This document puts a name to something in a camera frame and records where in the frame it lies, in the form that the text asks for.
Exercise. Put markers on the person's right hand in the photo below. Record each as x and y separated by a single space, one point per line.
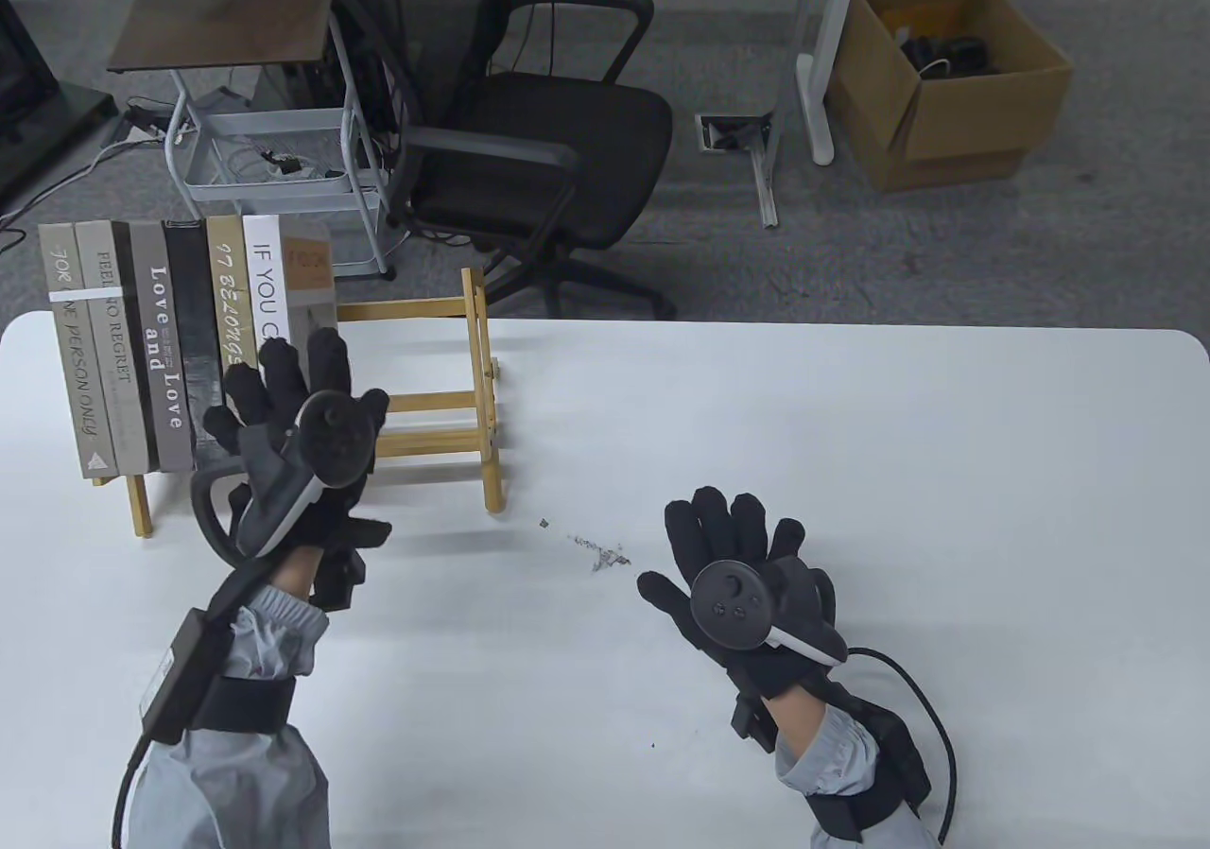
718 528

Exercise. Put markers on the person's left hand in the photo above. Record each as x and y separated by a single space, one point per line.
321 367

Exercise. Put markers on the wooden book rack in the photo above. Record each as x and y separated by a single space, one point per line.
435 404

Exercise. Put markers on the thick brown book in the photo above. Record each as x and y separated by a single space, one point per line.
161 357

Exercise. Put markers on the person's right forearm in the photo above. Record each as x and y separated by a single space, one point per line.
822 754

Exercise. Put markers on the person's left forearm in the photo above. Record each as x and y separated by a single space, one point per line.
236 773

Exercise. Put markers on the tan book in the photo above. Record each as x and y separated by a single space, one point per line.
232 291

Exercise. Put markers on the black book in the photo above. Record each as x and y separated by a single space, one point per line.
194 320

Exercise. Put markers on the plain grey book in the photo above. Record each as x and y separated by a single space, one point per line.
109 357

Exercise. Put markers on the grey book with white band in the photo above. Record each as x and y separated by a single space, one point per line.
76 386

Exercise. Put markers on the black left hand controller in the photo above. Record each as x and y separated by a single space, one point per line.
331 438

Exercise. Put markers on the black hand controller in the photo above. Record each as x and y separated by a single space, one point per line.
728 603
331 438

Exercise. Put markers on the black right hand controller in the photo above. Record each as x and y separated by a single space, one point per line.
728 603

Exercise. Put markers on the black right wrist module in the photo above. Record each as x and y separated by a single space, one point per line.
889 745

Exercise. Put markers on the black wrist module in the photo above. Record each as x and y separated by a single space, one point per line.
889 745
180 669

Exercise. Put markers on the floor power strip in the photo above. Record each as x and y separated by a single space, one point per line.
161 133

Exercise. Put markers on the black office chair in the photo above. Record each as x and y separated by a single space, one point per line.
539 149

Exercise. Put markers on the black left wrist module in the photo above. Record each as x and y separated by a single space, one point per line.
180 669

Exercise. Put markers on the grey desk leg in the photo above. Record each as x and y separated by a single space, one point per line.
766 178

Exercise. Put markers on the brown top side table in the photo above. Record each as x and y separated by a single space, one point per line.
217 26

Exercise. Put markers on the black cabinet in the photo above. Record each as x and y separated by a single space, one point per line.
28 112

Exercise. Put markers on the metal floor socket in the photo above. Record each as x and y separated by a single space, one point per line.
728 133

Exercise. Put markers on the white desk leg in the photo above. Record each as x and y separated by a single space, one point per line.
818 83

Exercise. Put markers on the cardboard box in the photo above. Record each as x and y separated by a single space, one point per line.
983 112

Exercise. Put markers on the black devices in box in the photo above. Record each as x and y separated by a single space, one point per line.
955 55

